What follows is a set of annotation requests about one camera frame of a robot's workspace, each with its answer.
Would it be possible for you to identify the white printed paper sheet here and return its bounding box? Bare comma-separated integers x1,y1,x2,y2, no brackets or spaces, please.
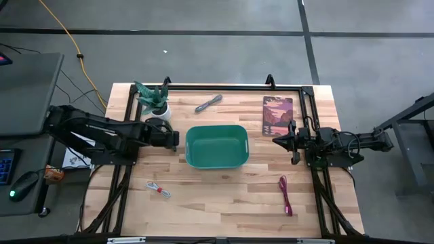
62,131,98,169

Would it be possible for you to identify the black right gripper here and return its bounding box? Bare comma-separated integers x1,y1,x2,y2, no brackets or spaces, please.
272,119,311,166

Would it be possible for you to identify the dark grey side desk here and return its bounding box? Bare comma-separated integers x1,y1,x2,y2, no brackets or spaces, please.
0,52,65,218

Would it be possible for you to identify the pink USB-C cable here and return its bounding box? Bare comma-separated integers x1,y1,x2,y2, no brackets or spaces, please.
278,175,294,217

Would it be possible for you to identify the teal plastic bin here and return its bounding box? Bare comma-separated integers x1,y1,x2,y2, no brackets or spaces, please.
184,124,250,170

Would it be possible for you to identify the white plant pot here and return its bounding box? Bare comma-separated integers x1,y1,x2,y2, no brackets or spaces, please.
149,103,172,122

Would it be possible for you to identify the black metal stand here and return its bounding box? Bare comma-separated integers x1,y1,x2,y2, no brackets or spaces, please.
372,91,434,199

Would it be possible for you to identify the silver metal bracket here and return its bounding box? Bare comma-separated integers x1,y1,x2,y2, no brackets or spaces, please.
296,238,336,244
106,237,147,244

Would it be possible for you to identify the black metal table frame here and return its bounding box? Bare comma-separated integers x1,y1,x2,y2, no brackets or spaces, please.
81,73,366,239

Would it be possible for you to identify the yellow extension cord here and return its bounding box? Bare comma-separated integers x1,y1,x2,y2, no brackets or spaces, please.
37,0,109,110

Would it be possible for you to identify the small orange object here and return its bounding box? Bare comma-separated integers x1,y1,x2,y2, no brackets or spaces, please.
43,165,65,182

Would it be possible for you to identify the green snake plant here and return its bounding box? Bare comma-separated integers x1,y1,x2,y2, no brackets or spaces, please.
133,80,170,116

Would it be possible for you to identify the grey USB-C cable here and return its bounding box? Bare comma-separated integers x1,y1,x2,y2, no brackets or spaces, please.
194,94,224,114

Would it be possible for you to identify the white cable with red tie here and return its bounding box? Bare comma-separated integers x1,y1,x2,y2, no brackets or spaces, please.
145,181,172,199

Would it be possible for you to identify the black computer mouse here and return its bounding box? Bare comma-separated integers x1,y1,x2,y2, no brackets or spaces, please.
8,171,40,203

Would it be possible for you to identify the flat grey board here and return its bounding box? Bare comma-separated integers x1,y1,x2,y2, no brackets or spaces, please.
262,96,294,138

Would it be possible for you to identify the blue-lit keyboard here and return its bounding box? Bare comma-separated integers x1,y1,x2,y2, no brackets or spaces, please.
0,148,18,186

